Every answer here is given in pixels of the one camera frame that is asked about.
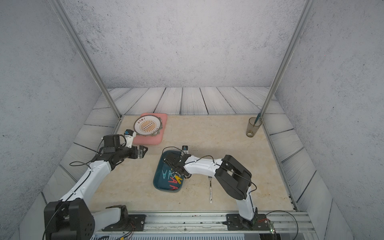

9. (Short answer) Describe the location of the teal pen in cup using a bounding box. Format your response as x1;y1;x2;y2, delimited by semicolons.
253;113;261;125

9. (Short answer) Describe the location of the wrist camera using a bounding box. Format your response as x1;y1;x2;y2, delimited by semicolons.
124;129;137;148
182;146;189;154

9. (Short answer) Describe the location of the silver fork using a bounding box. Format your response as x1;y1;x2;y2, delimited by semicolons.
208;176;213;204

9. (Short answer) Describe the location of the right aluminium frame post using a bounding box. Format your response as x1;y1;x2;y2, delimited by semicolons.
260;0;316;118

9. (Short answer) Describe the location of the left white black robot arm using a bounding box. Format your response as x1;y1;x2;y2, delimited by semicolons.
42;130;148;240

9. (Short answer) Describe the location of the pink plastic tray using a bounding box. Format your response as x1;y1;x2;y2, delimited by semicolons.
134;113;168;146

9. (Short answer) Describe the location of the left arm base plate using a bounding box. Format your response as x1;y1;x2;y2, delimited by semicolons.
102;214;146;232

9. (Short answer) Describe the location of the left aluminium frame post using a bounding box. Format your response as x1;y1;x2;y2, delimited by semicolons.
49;0;122;120

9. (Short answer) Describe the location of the yellow clothespin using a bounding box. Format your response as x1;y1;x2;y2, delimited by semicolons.
175;175;183;185

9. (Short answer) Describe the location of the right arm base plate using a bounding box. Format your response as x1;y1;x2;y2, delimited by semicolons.
223;214;271;231

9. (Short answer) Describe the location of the aluminium mounting rail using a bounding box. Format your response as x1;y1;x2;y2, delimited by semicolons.
53;211;319;240

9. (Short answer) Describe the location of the aluminium frame post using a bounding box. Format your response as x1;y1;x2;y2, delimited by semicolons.
49;0;122;120
260;0;316;118

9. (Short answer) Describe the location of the round patterned plate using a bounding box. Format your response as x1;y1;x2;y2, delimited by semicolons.
134;115;163;137

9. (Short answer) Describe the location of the black cable at base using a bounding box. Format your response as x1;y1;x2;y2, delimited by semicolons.
265;211;300;240

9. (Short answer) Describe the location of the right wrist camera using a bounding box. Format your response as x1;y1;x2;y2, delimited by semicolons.
182;146;189;154

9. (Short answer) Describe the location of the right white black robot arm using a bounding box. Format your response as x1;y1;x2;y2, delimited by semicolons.
163;153;257;222

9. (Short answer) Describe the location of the teal plastic storage box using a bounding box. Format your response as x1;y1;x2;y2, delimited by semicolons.
153;151;184;193

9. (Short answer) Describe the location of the olive glass cup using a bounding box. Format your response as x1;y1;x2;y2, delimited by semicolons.
246;117;262;138

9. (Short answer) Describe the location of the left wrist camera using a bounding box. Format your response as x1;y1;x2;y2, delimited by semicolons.
124;129;137;148

